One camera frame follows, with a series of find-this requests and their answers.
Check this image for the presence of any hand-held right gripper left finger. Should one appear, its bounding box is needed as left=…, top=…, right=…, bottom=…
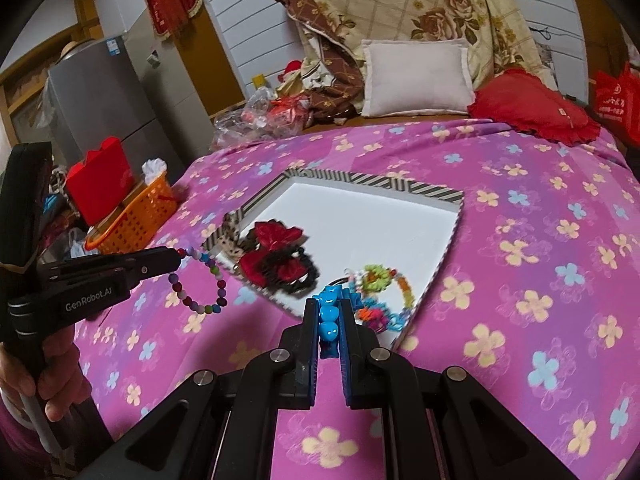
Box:
left=87, top=297, right=322, bottom=480

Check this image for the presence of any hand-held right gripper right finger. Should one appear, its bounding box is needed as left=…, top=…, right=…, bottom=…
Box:
left=339, top=296, right=572, bottom=480

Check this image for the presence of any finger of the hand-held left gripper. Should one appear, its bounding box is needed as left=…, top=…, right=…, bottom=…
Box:
left=37, top=246, right=184, bottom=290

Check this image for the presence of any blue bead bracelet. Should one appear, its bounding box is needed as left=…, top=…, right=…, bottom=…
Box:
left=315, top=285, right=357, bottom=361

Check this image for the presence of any black hair tie pink charm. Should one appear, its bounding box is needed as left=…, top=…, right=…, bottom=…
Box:
left=327, top=271, right=362, bottom=292

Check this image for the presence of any colourful plastic bracelet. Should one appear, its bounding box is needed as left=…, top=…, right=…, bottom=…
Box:
left=347, top=264, right=419, bottom=335

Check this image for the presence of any multicolour bead bracelet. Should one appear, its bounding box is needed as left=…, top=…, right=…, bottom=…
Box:
left=169, top=246, right=231, bottom=317

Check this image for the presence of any leopard print hair scrunchie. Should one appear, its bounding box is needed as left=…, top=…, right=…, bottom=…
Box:
left=220, top=211, right=252, bottom=262

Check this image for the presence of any red bow hair scrunchie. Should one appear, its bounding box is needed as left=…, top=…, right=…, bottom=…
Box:
left=235, top=219, right=322, bottom=297

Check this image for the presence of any striped cardboard box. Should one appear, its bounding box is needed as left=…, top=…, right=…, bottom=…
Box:
left=200, top=169, right=467, bottom=352

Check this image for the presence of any person's left forearm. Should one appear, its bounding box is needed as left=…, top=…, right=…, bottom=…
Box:
left=0, top=395, right=57, bottom=480

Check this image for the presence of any person's left hand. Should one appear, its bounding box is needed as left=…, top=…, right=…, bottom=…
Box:
left=0, top=327, right=84, bottom=426

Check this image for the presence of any orange plastic basket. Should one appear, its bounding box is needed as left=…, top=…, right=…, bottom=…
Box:
left=84, top=170, right=179, bottom=256

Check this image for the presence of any light blue face mask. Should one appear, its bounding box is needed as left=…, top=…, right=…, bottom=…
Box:
left=64, top=229, right=90, bottom=262

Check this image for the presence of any red box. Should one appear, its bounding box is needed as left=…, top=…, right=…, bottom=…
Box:
left=65, top=137, right=137, bottom=227

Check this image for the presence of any white plastic bag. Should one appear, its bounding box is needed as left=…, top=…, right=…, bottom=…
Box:
left=141, top=157, right=169, bottom=182

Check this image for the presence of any grey refrigerator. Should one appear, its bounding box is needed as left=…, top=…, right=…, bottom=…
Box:
left=46, top=2, right=222, bottom=182

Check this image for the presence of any clear plastic bag pile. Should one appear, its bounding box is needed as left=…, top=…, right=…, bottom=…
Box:
left=210, top=85, right=312, bottom=152

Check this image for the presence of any wooden cabinet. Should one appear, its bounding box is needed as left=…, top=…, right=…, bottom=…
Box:
left=0, top=0, right=109, bottom=161

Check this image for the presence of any pink floral bed sheet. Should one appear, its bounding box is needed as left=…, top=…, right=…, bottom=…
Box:
left=75, top=117, right=640, bottom=480

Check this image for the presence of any wooden door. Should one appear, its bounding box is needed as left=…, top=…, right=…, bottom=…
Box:
left=172, top=0, right=249, bottom=122

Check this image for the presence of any red white cloth item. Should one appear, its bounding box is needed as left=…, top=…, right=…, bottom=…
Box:
left=277, top=59, right=307, bottom=87

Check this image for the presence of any brown patterned quilt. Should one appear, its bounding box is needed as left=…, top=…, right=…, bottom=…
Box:
left=251, top=0, right=369, bottom=124

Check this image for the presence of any white pillow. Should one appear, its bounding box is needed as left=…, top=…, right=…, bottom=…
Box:
left=360, top=37, right=476, bottom=119

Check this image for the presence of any red heart cushion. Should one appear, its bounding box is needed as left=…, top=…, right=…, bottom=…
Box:
left=467, top=69, right=602, bottom=148

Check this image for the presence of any cream floral quilt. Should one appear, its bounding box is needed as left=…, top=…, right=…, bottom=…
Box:
left=272, top=0, right=557, bottom=92

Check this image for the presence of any red shopping bag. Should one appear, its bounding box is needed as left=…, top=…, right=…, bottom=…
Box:
left=592, top=61, right=640, bottom=137

